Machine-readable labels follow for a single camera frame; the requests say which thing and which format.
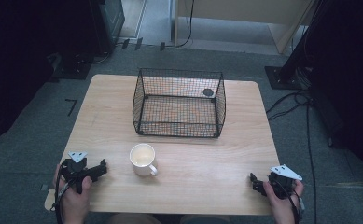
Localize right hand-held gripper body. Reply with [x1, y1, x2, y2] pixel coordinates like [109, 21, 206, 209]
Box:
[267, 164, 304, 201]

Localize person's right hand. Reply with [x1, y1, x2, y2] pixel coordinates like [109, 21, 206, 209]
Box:
[262, 179, 305, 219]

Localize black wire mesh basket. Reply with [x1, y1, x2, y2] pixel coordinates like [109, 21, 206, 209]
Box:
[132, 67, 227, 139]

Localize long black floor cable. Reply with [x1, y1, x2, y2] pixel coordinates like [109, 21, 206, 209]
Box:
[305, 102, 318, 224]

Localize black curved floor cable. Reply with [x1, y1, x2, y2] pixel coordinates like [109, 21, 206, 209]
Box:
[77, 46, 122, 65]

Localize white cup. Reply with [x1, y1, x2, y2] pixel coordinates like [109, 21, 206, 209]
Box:
[129, 143, 159, 177]

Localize black stand base plate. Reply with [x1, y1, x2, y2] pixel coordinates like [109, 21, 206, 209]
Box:
[47, 51, 95, 81]

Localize person's left hand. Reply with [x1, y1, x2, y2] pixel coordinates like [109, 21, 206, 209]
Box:
[53, 163, 93, 218]

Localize black equipment case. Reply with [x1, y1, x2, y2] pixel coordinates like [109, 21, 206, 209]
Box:
[88, 0, 126, 54]

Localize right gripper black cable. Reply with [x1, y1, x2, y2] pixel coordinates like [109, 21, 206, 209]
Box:
[275, 179, 306, 224]

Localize black hanging cable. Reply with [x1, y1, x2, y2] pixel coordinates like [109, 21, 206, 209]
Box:
[164, 0, 196, 49]

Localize beige wooden cabinet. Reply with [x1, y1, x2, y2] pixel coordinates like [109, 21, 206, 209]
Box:
[173, 0, 314, 56]

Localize black metal stand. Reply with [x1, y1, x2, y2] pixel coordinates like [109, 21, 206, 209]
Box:
[264, 0, 325, 91]

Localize looped black floor cables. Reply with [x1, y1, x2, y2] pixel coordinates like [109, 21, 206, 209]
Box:
[265, 89, 313, 122]

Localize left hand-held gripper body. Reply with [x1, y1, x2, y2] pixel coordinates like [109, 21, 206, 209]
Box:
[59, 151, 92, 194]

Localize dark curtain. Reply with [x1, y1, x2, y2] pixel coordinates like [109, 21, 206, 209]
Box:
[0, 0, 91, 147]
[306, 0, 363, 189]

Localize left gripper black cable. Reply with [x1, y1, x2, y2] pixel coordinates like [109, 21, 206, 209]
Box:
[51, 181, 71, 224]

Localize angled black tape mark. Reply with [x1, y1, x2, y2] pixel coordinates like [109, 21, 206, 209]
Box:
[64, 98, 78, 118]

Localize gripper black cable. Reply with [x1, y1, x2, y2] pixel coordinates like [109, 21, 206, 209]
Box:
[275, 179, 306, 224]
[51, 181, 71, 224]

